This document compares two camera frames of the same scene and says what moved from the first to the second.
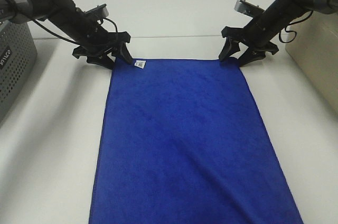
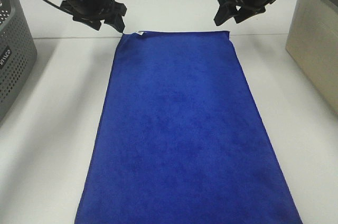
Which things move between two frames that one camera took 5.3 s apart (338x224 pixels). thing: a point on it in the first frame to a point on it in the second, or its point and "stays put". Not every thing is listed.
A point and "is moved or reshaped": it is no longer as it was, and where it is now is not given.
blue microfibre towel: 182,142 is moved or reshaped
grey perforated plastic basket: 18,55 stays put
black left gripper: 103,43 to 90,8
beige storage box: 312,44 stays put
